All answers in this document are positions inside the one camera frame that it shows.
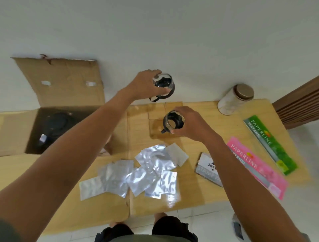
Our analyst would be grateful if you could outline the light wooden table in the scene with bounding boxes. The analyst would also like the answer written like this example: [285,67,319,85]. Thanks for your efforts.
[0,109,131,236]
[127,98,312,217]

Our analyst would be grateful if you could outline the person's black shorts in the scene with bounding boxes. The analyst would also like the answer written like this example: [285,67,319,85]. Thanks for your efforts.
[94,215,199,242]

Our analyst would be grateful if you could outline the brown slatted wooden door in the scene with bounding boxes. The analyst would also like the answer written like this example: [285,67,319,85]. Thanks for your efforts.
[271,76,319,130]

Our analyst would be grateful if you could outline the white cylindrical jar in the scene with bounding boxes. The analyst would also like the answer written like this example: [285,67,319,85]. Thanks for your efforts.
[217,87,250,116]

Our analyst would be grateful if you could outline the green receipt book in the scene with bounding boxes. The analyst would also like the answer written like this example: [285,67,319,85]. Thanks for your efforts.
[243,114,298,176]

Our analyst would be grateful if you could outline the person's left forearm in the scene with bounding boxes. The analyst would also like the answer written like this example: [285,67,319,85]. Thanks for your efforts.
[0,87,136,242]

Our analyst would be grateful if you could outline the grey stamp pad box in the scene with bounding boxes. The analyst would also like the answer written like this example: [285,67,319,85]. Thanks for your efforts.
[194,152,224,187]

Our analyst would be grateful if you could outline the red cardboard box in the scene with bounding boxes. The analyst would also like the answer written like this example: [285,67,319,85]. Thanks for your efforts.
[0,54,113,158]

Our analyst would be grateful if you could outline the gold round jar lid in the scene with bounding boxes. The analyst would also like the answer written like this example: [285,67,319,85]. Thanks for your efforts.
[234,83,255,101]

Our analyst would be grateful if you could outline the glass cup black holder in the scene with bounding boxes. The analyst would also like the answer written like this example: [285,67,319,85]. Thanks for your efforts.
[149,72,176,103]
[160,110,186,134]

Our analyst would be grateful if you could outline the person's left hand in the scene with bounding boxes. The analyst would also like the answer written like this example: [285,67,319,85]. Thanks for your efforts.
[126,69,172,101]

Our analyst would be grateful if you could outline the person's left leg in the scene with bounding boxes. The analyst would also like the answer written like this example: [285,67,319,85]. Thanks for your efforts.
[109,219,130,227]

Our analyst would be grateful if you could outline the glass teapot black lid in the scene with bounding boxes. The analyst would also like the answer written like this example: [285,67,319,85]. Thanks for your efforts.
[37,112,75,148]

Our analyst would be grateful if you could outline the person's grey-green shirt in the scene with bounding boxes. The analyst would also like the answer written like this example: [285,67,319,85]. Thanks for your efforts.
[0,218,23,242]

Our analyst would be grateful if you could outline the person's right hand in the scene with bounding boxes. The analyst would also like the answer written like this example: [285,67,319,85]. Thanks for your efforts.
[170,106,220,148]

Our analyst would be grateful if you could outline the pile of silver foil packets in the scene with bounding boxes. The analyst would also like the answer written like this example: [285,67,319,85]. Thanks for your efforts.
[79,142,189,201]

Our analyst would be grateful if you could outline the wooden coaster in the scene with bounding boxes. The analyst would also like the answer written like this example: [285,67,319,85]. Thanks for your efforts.
[165,101,184,113]
[149,119,175,140]
[147,102,166,120]

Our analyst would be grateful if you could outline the pink receipt book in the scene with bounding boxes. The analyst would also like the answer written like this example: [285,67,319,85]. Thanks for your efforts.
[226,136,289,201]

